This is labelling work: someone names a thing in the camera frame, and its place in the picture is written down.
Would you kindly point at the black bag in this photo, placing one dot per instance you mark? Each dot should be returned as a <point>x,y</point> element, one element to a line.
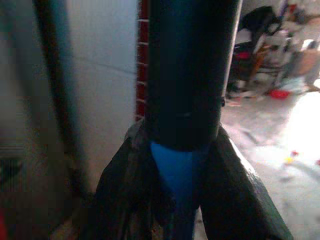
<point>260,20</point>

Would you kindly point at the dark vertical pole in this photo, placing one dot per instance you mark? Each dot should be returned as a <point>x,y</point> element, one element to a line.
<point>56,82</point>

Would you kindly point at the red plastic bin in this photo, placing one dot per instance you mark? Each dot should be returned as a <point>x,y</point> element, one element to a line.
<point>279,94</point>

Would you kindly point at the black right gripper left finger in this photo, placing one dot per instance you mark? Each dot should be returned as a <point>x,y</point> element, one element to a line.
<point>125,190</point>

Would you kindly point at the yellow toy piece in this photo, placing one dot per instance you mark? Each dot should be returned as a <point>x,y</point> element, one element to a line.
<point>289,160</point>

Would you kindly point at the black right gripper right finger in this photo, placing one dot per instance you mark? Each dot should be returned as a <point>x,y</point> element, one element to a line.
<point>237,190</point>

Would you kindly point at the red toy piece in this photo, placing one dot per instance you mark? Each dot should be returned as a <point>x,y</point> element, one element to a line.
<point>295,152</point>

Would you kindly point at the red brick column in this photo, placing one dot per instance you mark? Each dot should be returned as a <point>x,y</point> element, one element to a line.
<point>142,70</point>

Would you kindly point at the brown cardboard box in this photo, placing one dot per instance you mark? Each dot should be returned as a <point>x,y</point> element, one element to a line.
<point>308,60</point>

